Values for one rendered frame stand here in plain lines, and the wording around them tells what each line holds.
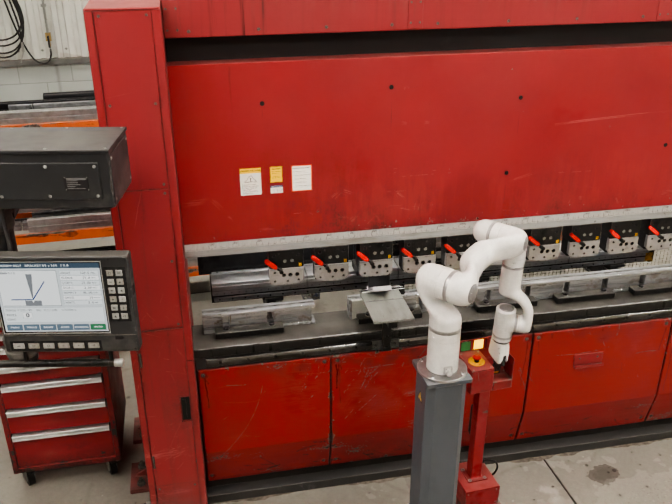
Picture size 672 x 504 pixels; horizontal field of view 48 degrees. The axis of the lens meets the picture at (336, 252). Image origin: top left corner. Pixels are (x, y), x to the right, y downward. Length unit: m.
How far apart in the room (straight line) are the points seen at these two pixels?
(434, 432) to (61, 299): 1.45
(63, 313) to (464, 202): 1.73
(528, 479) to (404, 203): 1.58
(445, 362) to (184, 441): 1.25
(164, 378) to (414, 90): 1.57
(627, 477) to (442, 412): 1.48
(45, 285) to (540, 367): 2.32
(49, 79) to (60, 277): 4.94
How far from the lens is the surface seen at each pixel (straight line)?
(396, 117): 3.17
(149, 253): 3.01
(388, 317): 3.28
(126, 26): 2.76
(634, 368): 4.13
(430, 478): 3.18
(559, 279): 3.80
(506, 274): 3.23
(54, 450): 4.01
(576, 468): 4.20
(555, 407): 4.04
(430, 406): 2.97
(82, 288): 2.62
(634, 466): 4.31
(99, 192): 2.48
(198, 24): 2.95
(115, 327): 2.66
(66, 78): 7.42
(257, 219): 3.20
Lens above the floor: 2.66
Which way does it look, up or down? 26 degrees down
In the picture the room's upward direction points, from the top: straight up
